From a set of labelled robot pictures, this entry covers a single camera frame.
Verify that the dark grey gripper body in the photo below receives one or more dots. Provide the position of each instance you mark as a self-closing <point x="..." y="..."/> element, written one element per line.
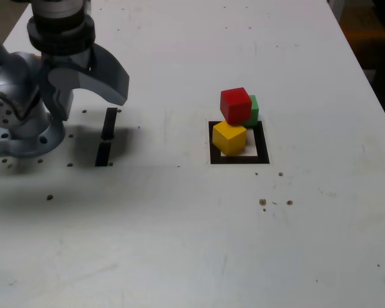
<point x="80" y="60"/>

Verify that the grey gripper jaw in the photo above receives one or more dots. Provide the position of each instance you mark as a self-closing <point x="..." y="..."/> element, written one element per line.
<point x="109" y="80"/>
<point x="56" y="101"/>

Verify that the red cube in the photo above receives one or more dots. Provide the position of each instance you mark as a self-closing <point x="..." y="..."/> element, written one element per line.
<point x="235" y="106"/>

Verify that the yellow cube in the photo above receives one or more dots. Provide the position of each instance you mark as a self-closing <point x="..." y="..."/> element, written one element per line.
<point x="227" y="138"/>

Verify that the green cube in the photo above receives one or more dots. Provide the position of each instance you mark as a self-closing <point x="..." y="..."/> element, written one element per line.
<point x="254" y="113"/>

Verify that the black tape square outline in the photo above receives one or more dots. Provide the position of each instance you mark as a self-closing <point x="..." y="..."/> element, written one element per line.
<point x="240" y="160"/>

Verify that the black tape strip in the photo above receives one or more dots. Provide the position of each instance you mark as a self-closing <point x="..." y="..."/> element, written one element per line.
<point x="102" y="154"/>

